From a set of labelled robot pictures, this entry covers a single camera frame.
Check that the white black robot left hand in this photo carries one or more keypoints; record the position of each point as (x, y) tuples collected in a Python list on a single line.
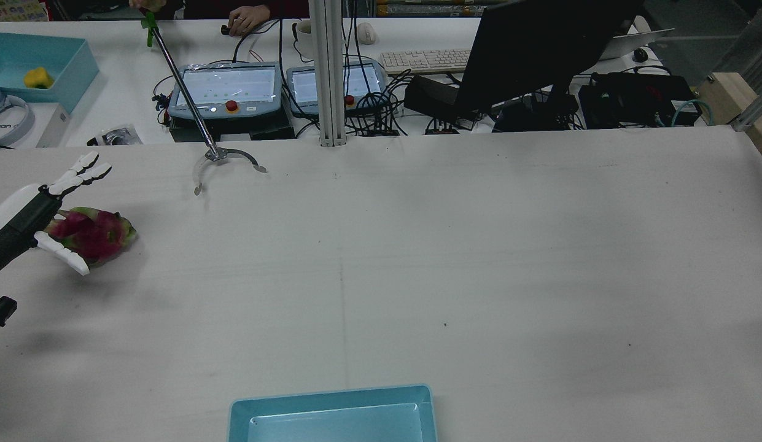
[(24, 215)]

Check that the person right hand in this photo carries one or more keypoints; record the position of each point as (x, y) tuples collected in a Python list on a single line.
[(148, 5)]

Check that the person left hand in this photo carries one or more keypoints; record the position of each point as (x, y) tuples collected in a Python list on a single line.
[(250, 18)]

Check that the pink green dragon fruit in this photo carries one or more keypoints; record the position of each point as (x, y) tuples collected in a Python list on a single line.
[(95, 236)]

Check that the metal reacher grabber tool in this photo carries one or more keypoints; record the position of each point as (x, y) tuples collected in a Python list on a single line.
[(184, 92)]

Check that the white mug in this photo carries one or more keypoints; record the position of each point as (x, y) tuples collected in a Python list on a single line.
[(304, 38)]

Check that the grey teach pendant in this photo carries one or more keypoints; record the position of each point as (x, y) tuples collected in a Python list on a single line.
[(362, 80), (233, 86)]

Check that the white cardboard box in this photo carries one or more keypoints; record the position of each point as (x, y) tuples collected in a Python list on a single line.
[(52, 129)]

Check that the light blue storage box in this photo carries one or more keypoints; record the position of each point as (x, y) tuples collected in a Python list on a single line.
[(67, 67)]

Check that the black box under pendant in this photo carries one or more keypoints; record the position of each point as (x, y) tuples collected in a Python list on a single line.
[(252, 130)]

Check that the white computer mouse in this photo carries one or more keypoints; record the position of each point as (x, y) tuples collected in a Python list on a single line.
[(366, 33)]

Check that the clear plastic bag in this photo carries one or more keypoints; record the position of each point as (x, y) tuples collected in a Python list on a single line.
[(115, 136)]

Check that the yellow toy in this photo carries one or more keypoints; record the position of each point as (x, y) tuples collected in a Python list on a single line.
[(38, 78)]

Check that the colourful printed box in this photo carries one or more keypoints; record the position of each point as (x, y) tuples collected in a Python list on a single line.
[(15, 9)]

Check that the white keyboard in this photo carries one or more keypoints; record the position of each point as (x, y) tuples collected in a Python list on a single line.
[(423, 60)]

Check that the black power adapter box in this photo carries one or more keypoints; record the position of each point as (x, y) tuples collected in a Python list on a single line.
[(433, 95)]

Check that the black monitor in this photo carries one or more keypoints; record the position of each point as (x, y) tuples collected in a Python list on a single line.
[(540, 43)]

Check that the light blue plastic bin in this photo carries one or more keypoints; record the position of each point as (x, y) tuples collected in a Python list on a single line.
[(331, 408)]

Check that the silver laptop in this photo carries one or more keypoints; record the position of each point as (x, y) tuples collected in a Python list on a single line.
[(632, 43)]

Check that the black computer mouse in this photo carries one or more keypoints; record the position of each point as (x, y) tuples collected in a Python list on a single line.
[(640, 54)]

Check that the black electronics case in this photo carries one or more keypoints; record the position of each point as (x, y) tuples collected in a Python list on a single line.
[(638, 98)]

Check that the wooden block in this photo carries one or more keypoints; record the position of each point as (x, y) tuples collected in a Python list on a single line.
[(734, 98)]

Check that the aluminium profile post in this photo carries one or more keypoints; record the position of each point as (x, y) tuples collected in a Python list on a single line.
[(328, 67)]

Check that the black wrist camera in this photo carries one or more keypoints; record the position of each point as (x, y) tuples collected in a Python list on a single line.
[(1, 310)]

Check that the aluminium frame beam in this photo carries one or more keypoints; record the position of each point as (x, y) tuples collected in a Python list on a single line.
[(755, 98)]

